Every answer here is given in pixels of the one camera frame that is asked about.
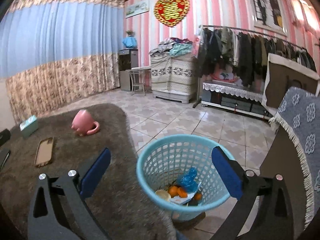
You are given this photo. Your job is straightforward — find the blue plastic bag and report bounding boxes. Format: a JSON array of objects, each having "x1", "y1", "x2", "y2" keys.
[{"x1": 176, "y1": 167, "x2": 198, "y2": 193}]

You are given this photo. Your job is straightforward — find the orange tangerine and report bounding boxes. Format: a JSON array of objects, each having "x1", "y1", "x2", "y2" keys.
[
  {"x1": 168, "y1": 185, "x2": 178, "y2": 198},
  {"x1": 177, "y1": 187, "x2": 188, "y2": 198}
]

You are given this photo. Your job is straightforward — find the white paper envelope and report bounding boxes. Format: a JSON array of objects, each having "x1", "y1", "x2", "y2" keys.
[{"x1": 168, "y1": 182, "x2": 202, "y2": 205}]

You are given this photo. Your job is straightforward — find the black notebook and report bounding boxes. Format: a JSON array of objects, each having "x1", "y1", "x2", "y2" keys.
[{"x1": 0, "y1": 148, "x2": 11, "y2": 171}]

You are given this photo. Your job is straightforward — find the light blue cardboard box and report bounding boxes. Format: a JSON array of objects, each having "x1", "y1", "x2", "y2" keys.
[{"x1": 19, "y1": 115, "x2": 39, "y2": 138}]

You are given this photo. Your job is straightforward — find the brown shaggy rug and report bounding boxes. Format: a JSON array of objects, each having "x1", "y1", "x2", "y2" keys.
[{"x1": 1, "y1": 103, "x2": 176, "y2": 239}]

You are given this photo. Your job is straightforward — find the tan phone case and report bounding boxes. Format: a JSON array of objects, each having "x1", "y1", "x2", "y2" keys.
[{"x1": 34, "y1": 137, "x2": 54, "y2": 167}]

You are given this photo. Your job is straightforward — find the pink pig mug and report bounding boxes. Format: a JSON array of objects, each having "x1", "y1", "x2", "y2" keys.
[{"x1": 71, "y1": 109, "x2": 100, "y2": 136}]

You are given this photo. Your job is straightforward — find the light blue laundry basket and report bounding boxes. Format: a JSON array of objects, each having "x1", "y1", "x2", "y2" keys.
[{"x1": 136, "y1": 134, "x2": 231, "y2": 221}]

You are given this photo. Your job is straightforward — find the low lace covered bench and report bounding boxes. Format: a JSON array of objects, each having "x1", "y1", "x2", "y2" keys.
[{"x1": 200, "y1": 80, "x2": 272, "y2": 120}]

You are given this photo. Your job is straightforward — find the blue floral fringed cloth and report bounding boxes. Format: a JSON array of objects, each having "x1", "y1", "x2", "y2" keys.
[{"x1": 269, "y1": 87, "x2": 319, "y2": 226}]

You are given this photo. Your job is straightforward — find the blue floral curtain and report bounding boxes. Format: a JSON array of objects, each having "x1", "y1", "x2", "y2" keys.
[{"x1": 1, "y1": 0, "x2": 124, "y2": 123}]

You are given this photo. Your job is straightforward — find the small metal stool table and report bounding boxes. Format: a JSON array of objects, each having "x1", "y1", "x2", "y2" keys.
[{"x1": 129, "y1": 67, "x2": 151, "y2": 95}]

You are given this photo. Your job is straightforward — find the brown wooden board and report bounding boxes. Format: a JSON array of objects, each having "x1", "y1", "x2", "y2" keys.
[{"x1": 261, "y1": 54, "x2": 319, "y2": 115}]

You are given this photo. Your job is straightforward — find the patterned cloth covered cabinet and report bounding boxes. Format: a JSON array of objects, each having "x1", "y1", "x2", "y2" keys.
[{"x1": 150, "y1": 53, "x2": 197, "y2": 104}]

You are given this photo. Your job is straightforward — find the grey water dispenser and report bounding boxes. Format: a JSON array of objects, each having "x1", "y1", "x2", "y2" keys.
[{"x1": 119, "y1": 49, "x2": 139, "y2": 91}]

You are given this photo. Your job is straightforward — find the clothes rack with garments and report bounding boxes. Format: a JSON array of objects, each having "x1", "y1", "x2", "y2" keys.
[{"x1": 194, "y1": 27, "x2": 317, "y2": 88}]

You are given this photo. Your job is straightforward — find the blue covered plant pot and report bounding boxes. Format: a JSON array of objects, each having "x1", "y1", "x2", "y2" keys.
[{"x1": 122, "y1": 30, "x2": 137, "y2": 49}]

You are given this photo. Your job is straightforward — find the pile of folded clothes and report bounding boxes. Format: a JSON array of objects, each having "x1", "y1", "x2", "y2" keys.
[{"x1": 149, "y1": 37, "x2": 193, "y2": 57}]

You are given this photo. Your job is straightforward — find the framed wedding photo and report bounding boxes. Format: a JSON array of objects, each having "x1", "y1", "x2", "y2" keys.
[{"x1": 250, "y1": 0, "x2": 287, "y2": 37}]

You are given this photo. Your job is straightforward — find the red gold heart decoration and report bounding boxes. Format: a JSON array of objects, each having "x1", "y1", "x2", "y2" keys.
[{"x1": 153, "y1": 0, "x2": 190, "y2": 27}]

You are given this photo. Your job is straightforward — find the landscape wall picture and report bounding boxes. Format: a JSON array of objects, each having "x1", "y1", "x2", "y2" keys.
[{"x1": 125, "y1": 0, "x2": 149, "y2": 18}]

